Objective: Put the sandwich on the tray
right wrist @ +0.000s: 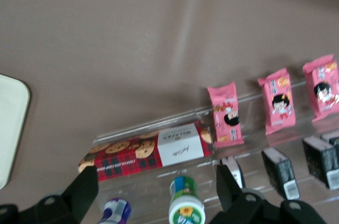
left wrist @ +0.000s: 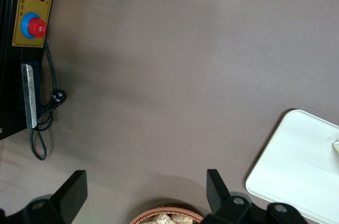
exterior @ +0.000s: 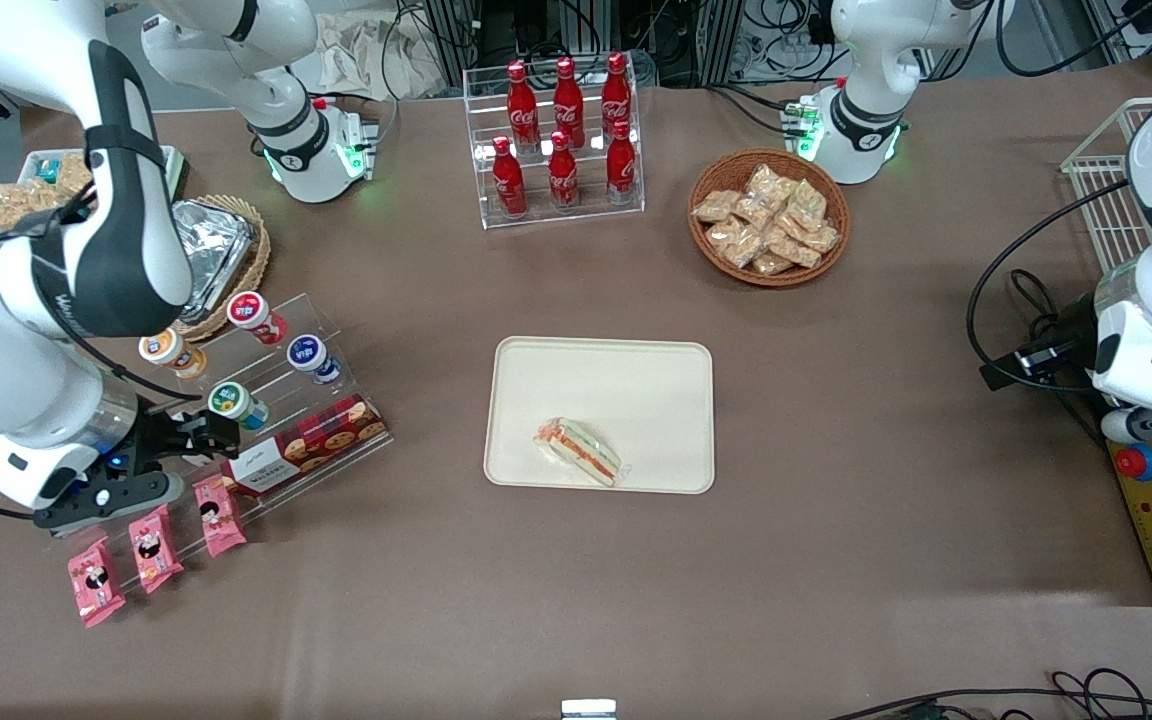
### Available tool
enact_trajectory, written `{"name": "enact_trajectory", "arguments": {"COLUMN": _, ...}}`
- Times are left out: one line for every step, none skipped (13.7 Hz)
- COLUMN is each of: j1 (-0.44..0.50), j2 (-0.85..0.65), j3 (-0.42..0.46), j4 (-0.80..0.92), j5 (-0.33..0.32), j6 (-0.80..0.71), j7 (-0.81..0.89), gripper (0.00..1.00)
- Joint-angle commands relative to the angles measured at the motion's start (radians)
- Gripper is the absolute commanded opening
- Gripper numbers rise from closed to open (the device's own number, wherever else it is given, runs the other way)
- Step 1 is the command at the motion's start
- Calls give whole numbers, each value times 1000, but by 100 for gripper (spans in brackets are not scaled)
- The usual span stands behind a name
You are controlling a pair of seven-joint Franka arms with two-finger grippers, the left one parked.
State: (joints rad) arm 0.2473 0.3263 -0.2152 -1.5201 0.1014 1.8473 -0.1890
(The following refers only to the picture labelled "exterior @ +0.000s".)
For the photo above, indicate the beige rectangular tray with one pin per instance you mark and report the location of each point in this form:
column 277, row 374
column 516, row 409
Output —
column 616, row 380

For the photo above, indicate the aluminium frame rack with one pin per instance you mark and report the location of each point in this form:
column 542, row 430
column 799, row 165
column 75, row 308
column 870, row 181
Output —
column 726, row 30

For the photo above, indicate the blue lid yogurt cup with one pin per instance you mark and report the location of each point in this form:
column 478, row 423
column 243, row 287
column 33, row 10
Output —
column 309, row 355

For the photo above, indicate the red cola bottle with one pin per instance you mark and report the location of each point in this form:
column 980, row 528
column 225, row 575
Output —
column 563, row 178
column 621, row 170
column 616, row 95
column 522, row 105
column 508, row 185
column 568, row 100

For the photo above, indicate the clear-wrapped rice cracker pack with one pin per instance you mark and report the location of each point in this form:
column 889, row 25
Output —
column 794, row 250
column 806, row 205
column 736, row 242
column 716, row 206
column 771, row 264
column 768, row 185

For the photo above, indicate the red plaid cookie box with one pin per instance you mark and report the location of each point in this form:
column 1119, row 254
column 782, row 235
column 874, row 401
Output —
column 316, row 440

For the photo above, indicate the red lid yogurt cup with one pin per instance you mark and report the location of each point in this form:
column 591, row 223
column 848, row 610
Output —
column 254, row 312

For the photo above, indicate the white rectangular snack bin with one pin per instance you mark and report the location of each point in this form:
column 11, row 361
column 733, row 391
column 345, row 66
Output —
column 176, row 170

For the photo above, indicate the orange lid yogurt cup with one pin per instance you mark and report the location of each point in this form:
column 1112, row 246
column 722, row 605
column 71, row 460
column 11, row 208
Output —
column 171, row 350

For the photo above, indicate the oval light wicker basket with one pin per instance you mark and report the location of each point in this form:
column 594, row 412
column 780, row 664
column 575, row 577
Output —
column 241, row 285

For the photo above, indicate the silver foil container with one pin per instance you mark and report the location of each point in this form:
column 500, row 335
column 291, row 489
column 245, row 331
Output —
column 216, row 245

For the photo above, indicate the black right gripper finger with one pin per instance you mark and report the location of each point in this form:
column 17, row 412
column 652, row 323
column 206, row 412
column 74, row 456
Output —
column 221, row 428
column 201, row 452

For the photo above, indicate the clear acrylic bottle rack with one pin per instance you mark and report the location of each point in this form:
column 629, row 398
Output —
column 626, row 215

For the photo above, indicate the triangle sandwich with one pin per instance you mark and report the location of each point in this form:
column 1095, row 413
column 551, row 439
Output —
column 581, row 452

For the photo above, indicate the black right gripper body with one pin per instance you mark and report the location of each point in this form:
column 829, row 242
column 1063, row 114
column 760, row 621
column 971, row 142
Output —
column 158, row 437

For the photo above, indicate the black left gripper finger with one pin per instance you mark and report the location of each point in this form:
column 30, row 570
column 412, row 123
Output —
column 1048, row 353
column 1004, row 375

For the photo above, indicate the clear acrylic stepped stand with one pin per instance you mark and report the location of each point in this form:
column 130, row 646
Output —
column 336, row 330

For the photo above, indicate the pink snack packet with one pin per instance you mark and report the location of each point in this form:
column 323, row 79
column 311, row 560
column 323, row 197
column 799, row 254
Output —
column 94, row 583
column 219, row 515
column 154, row 548

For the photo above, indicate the round brown wicker basket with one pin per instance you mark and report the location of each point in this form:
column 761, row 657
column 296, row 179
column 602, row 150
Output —
column 711, row 255

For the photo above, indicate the green lid yogurt cup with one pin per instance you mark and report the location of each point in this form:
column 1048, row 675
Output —
column 232, row 401

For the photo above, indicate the puffed grain snack pack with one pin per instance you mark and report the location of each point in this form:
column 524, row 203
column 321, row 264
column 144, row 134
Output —
column 54, row 200
column 74, row 172
column 14, row 205

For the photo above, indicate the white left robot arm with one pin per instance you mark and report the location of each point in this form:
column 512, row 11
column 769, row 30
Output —
column 871, row 120

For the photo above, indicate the crumpled beige cloth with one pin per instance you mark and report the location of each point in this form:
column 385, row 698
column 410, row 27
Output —
column 376, row 55

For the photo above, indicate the teal snack packet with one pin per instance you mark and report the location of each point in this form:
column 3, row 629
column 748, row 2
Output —
column 46, row 168

